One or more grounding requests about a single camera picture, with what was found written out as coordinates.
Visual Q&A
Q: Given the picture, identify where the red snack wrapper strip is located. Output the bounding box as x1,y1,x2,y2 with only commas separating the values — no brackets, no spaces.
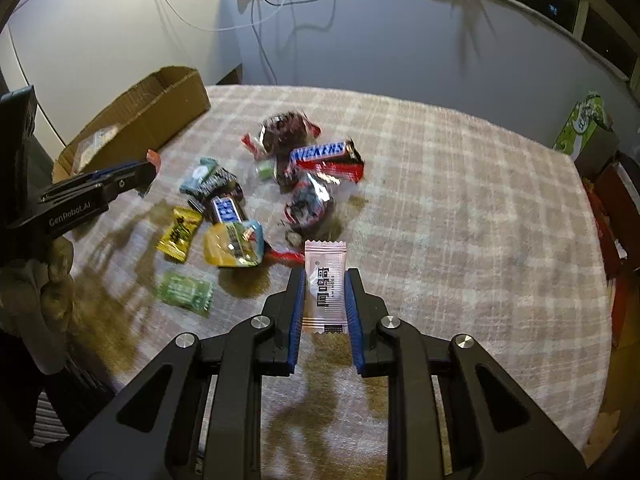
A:
264,248,305,266

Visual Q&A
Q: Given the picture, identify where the teal mint candy packet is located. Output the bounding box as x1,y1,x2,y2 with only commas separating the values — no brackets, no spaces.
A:
179,157,218,196

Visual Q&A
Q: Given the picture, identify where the large Snickers bar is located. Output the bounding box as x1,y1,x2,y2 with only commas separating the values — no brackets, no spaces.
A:
284,139,364,183

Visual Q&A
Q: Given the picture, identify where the green tissue box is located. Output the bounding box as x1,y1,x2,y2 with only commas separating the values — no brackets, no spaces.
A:
553,91,620,178

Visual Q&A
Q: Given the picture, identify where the dark red candy bag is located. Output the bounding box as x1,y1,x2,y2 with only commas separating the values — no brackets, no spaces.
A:
284,172,335,235
241,110,321,160

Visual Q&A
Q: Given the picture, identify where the black cable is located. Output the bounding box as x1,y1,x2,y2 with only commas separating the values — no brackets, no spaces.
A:
249,0,333,86

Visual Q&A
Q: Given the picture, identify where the clear green candy wrapper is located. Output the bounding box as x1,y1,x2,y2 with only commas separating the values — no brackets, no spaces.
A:
254,159,277,181

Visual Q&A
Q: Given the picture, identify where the cardboard box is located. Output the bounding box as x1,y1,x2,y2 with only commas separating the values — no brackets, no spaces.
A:
52,66,210,182

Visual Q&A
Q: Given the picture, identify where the yellow blue snack pouch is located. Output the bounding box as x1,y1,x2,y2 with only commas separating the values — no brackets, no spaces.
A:
204,220,264,268

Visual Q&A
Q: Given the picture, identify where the pink white snack sachet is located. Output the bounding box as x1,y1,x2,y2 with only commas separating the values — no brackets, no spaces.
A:
303,240,347,334

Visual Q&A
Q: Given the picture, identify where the plaid tablecloth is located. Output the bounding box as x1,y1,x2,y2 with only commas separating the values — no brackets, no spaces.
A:
70,87,611,458

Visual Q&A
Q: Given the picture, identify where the dark red candy bag top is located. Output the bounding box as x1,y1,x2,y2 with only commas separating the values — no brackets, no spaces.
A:
241,110,321,160

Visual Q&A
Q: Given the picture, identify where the small Snickers bar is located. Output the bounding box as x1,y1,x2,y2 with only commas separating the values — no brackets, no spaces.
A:
205,196,247,224

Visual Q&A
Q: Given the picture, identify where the green wafer packet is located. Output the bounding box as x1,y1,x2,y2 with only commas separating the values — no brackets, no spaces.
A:
156,271,214,315

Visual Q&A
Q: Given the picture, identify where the yellow candy packet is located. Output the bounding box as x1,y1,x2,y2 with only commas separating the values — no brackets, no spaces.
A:
155,207,203,263

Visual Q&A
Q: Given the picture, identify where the black mini chocolate wrapper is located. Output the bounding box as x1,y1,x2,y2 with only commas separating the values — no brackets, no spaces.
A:
188,167,244,212

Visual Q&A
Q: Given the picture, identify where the gloved left hand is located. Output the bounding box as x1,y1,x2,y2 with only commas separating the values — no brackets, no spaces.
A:
1,237,74,375

